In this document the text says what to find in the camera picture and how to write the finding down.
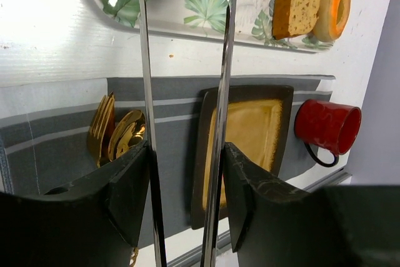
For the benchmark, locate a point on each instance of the orange glazed donut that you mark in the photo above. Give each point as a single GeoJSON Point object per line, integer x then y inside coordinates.
{"type": "Point", "coordinates": [333, 16]}

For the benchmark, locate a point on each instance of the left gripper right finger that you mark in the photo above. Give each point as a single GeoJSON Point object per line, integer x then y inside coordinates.
{"type": "Point", "coordinates": [334, 226]}

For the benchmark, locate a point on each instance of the grey striped placemat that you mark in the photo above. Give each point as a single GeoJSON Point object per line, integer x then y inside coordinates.
{"type": "Point", "coordinates": [44, 128]}

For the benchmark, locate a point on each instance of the red enamel mug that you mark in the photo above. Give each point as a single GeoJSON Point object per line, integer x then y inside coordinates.
{"type": "Point", "coordinates": [331, 126]}

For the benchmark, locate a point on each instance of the square brown ceramic plate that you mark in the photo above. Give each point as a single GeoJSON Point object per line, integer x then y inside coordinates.
{"type": "Point", "coordinates": [257, 124]}

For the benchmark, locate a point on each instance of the silver metal tongs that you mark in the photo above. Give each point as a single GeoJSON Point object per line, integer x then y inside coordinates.
{"type": "Point", "coordinates": [215, 178]}

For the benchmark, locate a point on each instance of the leaf pattern serving tray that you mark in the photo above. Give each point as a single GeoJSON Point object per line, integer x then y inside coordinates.
{"type": "Point", "coordinates": [206, 19]}

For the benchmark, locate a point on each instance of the gold spoon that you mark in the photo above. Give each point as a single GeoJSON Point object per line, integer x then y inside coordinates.
{"type": "Point", "coordinates": [128, 133]}

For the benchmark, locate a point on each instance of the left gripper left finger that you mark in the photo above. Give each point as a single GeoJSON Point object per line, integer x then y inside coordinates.
{"type": "Point", "coordinates": [92, 221]}

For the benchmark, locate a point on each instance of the speckled bread slice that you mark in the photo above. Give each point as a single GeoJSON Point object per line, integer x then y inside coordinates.
{"type": "Point", "coordinates": [293, 18]}

